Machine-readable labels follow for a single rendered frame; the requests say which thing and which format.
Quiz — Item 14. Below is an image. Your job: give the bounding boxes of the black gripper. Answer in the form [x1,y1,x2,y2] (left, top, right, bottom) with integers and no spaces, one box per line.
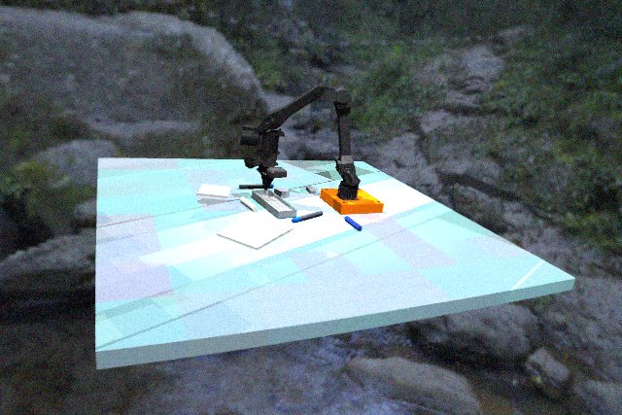
[257,147,287,190]

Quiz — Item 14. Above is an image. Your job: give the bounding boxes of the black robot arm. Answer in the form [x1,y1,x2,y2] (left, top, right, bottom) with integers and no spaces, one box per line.
[240,86,361,201]

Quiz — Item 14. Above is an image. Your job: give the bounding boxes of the grey keyboard with white letter keys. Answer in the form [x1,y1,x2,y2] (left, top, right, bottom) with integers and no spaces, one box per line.
[251,190,297,219]

